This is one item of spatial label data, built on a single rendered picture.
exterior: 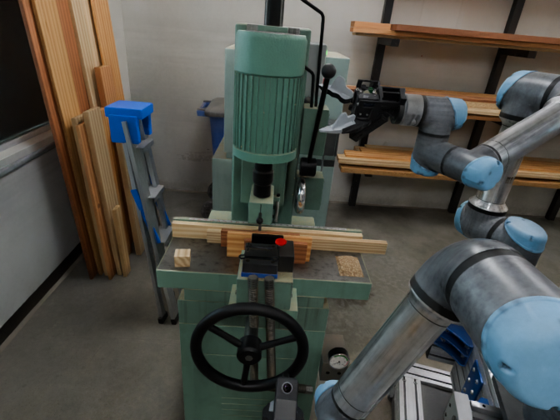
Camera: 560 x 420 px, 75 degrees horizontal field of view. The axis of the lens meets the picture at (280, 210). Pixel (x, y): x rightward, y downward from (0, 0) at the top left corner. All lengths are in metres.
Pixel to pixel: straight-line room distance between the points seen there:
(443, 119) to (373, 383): 0.61
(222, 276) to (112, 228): 1.49
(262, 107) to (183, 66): 2.51
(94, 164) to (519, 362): 2.13
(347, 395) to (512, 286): 0.36
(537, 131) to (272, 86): 0.62
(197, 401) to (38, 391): 0.88
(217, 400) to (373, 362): 0.83
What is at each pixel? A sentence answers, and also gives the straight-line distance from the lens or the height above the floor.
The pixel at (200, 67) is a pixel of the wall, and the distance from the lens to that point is 3.38.
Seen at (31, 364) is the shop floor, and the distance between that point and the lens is 2.23.
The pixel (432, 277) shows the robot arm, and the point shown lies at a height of 1.21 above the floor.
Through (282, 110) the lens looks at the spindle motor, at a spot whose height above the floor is 1.34.
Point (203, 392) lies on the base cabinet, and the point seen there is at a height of 0.41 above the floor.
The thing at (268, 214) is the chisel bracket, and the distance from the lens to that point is 1.06.
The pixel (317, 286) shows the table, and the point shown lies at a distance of 1.06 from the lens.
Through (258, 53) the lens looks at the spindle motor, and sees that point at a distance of 0.91.
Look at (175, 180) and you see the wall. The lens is 3.70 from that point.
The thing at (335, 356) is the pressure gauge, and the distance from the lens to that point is 1.16.
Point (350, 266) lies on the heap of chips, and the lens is 1.10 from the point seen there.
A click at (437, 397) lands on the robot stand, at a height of 0.21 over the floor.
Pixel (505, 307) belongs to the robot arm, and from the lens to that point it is 0.48.
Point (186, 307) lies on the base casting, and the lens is 1.13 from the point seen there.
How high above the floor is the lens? 1.52
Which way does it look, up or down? 27 degrees down
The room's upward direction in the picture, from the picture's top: 5 degrees clockwise
